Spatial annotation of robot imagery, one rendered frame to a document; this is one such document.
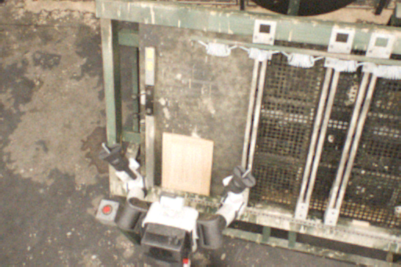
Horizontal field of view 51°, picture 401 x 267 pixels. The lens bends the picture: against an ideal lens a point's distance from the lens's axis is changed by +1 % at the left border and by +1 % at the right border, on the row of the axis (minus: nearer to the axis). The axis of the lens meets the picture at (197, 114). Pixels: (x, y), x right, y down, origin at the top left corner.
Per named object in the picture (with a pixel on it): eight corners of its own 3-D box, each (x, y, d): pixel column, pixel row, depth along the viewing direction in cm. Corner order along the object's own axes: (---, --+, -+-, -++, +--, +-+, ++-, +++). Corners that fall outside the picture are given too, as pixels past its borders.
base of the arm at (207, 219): (228, 239, 222) (221, 250, 211) (205, 239, 227) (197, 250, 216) (222, 212, 220) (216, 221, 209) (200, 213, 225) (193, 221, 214)
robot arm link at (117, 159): (96, 149, 216) (107, 160, 225) (99, 163, 210) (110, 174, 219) (118, 138, 215) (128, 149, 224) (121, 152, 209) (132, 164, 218)
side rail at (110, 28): (116, 170, 287) (109, 179, 277) (108, 9, 234) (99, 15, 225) (124, 171, 286) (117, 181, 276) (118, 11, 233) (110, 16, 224)
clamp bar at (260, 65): (234, 198, 267) (228, 224, 246) (258, 13, 210) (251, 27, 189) (250, 201, 265) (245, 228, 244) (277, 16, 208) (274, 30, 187)
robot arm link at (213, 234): (229, 234, 223) (219, 246, 211) (214, 234, 227) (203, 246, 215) (225, 213, 222) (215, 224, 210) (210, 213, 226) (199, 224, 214)
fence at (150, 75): (148, 182, 277) (146, 185, 274) (147, 45, 232) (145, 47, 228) (155, 183, 276) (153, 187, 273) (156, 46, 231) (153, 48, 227)
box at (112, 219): (102, 224, 279) (95, 217, 264) (109, 207, 285) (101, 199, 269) (120, 228, 277) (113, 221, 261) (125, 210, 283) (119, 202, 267)
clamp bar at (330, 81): (291, 210, 260) (290, 237, 240) (331, 22, 204) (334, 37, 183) (308, 213, 259) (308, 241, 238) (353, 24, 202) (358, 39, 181)
